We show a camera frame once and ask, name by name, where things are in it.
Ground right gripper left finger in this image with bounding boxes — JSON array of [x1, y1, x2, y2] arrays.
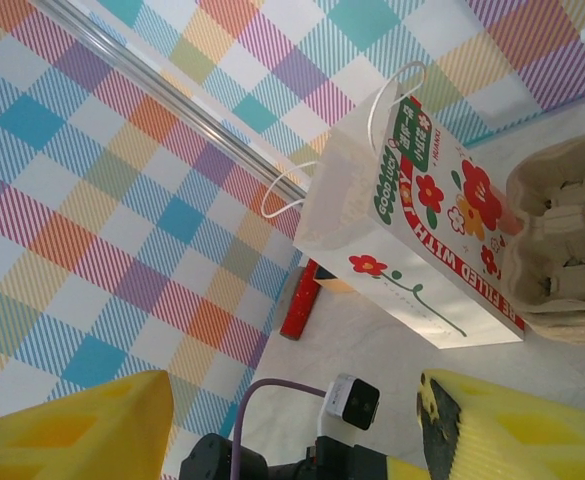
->
[[0, 370, 173, 480]]

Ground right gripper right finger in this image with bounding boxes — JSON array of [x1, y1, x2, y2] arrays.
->
[[418, 368, 585, 480]]

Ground white floral paper bag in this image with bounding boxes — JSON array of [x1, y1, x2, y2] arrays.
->
[[260, 62, 529, 351]]

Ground red glitter tube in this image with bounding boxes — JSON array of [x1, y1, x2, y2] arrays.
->
[[278, 259, 324, 342]]

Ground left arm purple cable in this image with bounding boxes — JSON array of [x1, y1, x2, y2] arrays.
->
[[230, 377, 329, 480]]

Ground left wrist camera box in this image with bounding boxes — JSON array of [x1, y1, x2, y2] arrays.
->
[[318, 372, 382, 432]]

